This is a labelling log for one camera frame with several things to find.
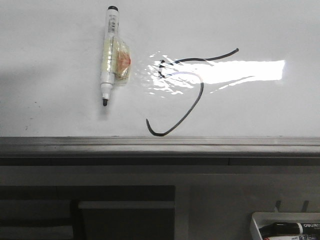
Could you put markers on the white marker with tape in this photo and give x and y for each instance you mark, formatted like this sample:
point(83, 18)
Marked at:
point(116, 59)

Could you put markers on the black deli marker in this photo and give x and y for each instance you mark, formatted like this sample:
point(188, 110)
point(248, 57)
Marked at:
point(290, 228)

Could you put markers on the blue label marker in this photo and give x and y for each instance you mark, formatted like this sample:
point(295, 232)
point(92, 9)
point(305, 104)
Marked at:
point(294, 237)

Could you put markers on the white marker tray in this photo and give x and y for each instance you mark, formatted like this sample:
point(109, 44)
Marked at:
point(261, 219)

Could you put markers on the white whiteboard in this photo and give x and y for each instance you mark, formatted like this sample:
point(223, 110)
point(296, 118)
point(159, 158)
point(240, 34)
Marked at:
point(220, 68)

